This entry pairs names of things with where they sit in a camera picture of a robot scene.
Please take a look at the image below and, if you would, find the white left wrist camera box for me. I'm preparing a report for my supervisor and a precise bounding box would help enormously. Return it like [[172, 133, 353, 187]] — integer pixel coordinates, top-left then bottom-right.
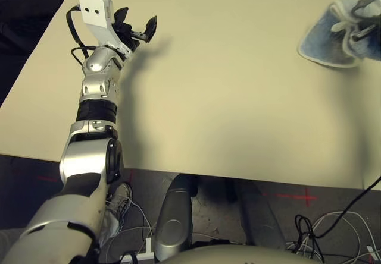
[[77, 0, 135, 58]]

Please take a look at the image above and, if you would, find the black left wrist camera cable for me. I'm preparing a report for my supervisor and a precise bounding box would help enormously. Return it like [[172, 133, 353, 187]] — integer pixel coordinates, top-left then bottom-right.
[[65, 5, 96, 67]]

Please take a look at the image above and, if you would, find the grey robot torso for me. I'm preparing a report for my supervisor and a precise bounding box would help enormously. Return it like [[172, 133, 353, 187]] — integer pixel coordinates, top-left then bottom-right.
[[162, 244, 324, 264]]

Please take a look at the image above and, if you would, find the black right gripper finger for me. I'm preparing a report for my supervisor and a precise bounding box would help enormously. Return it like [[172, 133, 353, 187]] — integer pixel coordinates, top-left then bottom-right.
[[353, 0, 377, 12], [354, 24, 377, 41]]

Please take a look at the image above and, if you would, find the grey white sneaker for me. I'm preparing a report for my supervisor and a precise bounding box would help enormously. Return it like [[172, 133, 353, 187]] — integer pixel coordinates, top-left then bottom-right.
[[105, 181, 134, 218]]

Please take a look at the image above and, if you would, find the white floor cable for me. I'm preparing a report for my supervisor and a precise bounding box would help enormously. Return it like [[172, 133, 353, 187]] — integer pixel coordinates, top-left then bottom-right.
[[104, 197, 156, 247], [285, 211, 381, 262]]

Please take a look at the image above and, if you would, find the grey trouser leg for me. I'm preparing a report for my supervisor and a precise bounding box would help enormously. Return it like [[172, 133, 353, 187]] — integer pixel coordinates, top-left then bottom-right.
[[96, 209, 120, 247]]

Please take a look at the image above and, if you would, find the light blue terry rag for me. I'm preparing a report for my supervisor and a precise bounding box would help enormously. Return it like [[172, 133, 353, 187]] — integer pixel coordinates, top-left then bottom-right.
[[296, 0, 381, 70]]

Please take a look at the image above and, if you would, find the grey robot left leg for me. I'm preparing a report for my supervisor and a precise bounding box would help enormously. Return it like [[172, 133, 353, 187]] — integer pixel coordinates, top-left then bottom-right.
[[154, 174, 199, 262]]

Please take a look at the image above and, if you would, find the white socket block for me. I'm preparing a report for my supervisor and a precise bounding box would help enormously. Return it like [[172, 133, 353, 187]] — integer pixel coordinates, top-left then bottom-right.
[[118, 237, 156, 262]]

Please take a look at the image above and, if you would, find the thin black hanging cable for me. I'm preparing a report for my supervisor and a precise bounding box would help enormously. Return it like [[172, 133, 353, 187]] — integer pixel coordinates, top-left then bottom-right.
[[293, 175, 381, 262]]

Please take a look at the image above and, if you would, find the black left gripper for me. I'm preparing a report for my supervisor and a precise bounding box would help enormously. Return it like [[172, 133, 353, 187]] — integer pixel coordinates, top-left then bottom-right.
[[113, 7, 158, 51]]

